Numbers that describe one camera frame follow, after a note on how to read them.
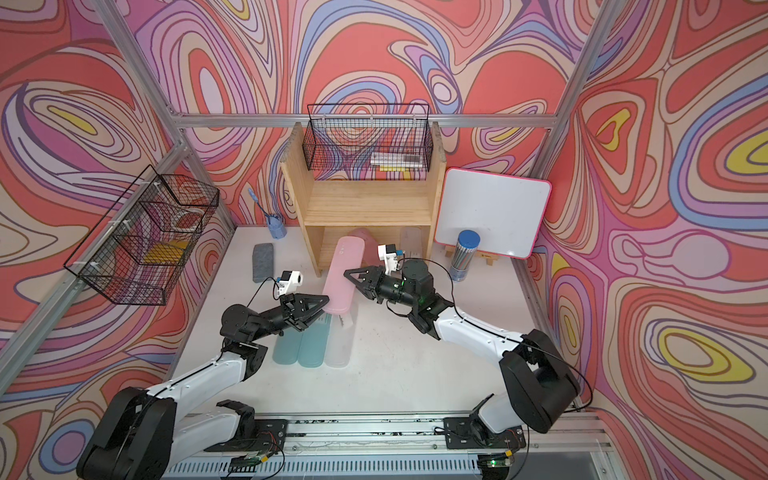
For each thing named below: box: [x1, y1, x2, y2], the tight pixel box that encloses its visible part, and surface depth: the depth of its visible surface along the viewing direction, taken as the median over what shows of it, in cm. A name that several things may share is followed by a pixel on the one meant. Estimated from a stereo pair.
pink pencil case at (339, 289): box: [323, 236, 365, 314], surface depth 74 cm
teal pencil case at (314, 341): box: [298, 313, 332, 368], surface depth 90 cm
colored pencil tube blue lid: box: [450, 229, 481, 282], surface depth 93 cm
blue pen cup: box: [265, 214, 287, 240], surface depth 114 cm
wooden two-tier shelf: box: [279, 121, 447, 278], surface depth 90 cm
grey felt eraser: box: [252, 243, 274, 283], surface depth 109 cm
